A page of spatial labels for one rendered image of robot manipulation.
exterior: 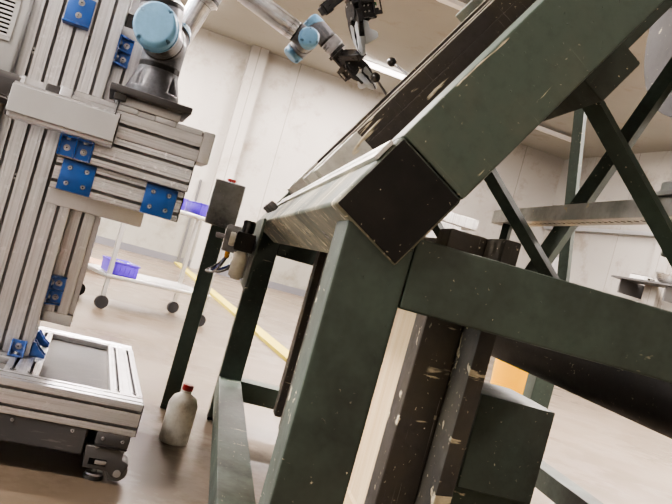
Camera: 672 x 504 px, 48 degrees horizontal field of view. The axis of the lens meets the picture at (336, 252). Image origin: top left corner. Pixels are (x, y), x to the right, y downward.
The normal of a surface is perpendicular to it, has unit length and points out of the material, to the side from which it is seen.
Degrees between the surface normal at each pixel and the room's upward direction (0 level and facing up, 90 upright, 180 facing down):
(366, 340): 90
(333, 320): 90
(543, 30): 90
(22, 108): 90
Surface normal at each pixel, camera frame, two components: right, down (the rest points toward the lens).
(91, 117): 0.30, 0.07
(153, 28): 0.06, 0.14
